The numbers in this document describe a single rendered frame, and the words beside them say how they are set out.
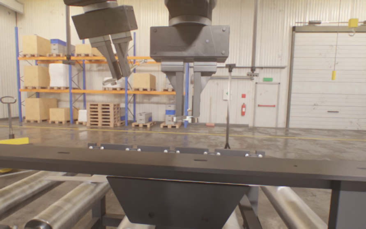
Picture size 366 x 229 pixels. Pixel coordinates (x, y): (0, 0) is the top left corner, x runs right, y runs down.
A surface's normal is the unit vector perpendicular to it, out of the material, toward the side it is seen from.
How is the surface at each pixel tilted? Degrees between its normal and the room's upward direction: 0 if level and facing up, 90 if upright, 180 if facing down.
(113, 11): 114
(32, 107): 90
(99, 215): 90
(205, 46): 90
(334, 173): 0
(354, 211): 90
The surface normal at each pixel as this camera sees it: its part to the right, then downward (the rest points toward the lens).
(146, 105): -0.10, 0.08
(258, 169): 0.02, -1.00
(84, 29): -0.13, 0.47
